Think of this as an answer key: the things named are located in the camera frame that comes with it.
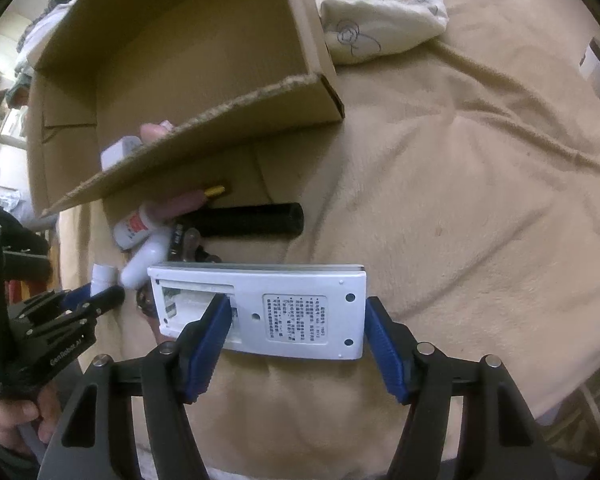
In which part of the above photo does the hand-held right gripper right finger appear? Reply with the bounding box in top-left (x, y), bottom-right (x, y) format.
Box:
top-left (362, 296), bottom-right (556, 480)

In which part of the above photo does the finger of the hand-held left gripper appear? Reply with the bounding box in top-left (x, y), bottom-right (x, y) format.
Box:
top-left (72, 285), bottom-right (127, 323)
top-left (55, 282), bottom-right (95, 311)

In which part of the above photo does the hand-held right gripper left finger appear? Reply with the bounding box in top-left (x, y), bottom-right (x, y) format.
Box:
top-left (37, 292), bottom-right (233, 480)

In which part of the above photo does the small white capped bottle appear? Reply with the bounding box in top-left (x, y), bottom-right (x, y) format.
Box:
top-left (91, 262), bottom-right (119, 297)

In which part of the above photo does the white plastic tube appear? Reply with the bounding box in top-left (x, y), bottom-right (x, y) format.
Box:
top-left (120, 237), bottom-right (175, 287)

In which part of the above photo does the white bottle with red label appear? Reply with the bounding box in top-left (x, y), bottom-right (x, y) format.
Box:
top-left (112, 209), bottom-right (165, 251)

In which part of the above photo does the white electronic device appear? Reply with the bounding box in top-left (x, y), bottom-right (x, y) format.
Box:
top-left (146, 261), bottom-right (368, 361)

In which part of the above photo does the pink hand grip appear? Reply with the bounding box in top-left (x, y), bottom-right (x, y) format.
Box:
top-left (144, 191), bottom-right (210, 222)

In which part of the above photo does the black cylindrical handle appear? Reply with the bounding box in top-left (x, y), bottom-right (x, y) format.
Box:
top-left (177, 202), bottom-right (306, 242)

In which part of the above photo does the brown cardboard box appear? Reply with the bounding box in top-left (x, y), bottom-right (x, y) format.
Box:
top-left (26, 0), bottom-right (346, 218)

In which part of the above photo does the person's left hand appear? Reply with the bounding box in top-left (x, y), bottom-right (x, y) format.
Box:
top-left (0, 382), bottom-right (63, 458)

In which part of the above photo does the white charger adapter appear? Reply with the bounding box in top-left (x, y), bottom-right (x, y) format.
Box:
top-left (100, 136), bottom-right (144, 171)

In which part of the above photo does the small pink object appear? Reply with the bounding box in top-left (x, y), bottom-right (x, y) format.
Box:
top-left (140, 120), bottom-right (175, 147)

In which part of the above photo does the white crumpled quilt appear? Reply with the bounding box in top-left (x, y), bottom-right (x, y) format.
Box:
top-left (14, 2), bottom-right (77, 72)

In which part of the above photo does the cream printed duvet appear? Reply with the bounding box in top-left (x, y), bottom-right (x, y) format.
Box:
top-left (300, 0), bottom-right (451, 66)

